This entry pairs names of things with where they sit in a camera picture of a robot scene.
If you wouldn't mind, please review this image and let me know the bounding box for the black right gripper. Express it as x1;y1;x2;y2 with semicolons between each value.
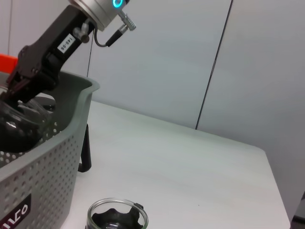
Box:
5;4;96;104

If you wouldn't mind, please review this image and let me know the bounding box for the glass teapot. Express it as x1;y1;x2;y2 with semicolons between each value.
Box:
0;87;53;153

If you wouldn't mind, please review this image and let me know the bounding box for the glass jar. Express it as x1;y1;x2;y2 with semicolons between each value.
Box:
84;197;149;229

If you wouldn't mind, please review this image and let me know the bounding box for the grey perforated plastic storage basket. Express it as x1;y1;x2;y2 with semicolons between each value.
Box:
0;71;101;229

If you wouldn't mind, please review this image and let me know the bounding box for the orange basket carry handle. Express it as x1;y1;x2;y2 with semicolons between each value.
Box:
0;53;19;73

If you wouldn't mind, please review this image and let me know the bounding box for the thin black hanging cable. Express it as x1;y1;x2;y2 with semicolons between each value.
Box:
87;35;93;77

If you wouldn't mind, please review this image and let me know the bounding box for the glass kettle with black handle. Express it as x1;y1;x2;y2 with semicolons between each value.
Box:
35;94;92;174

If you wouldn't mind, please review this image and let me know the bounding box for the right gripper cable with connectors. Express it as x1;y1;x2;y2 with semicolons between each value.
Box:
73;11;137;48

